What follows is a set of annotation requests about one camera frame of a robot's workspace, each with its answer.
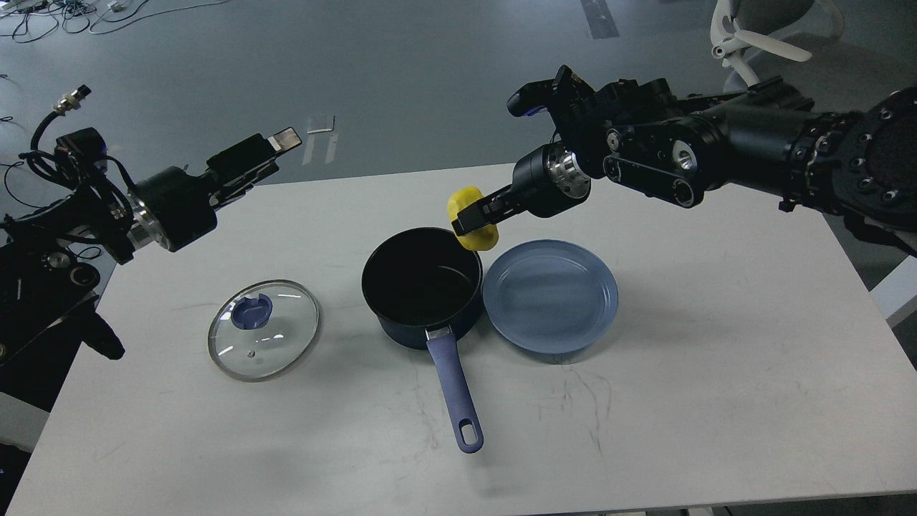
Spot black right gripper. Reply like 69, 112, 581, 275
451, 143, 592, 237

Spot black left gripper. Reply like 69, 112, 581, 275
130, 127, 302, 252

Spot yellow potato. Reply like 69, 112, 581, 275
446, 186, 500, 252

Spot glass pot lid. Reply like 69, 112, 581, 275
207, 279, 322, 383

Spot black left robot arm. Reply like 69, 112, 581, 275
1, 85, 302, 363

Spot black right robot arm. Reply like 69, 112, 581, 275
446, 65, 916, 256

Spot blue plate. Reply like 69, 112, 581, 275
482, 239, 620, 355

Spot dark blue saucepan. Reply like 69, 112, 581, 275
361, 226, 484, 454

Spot black box at left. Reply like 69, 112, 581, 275
1, 330, 73, 412

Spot white grey office chair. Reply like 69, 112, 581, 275
709, 1, 845, 86

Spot white table corner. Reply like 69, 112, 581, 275
869, 256, 916, 328

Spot black floor cable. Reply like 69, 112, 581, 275
0, 75, 44, 209

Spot tangled cables on floor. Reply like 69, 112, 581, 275
0, 0, 230, 45

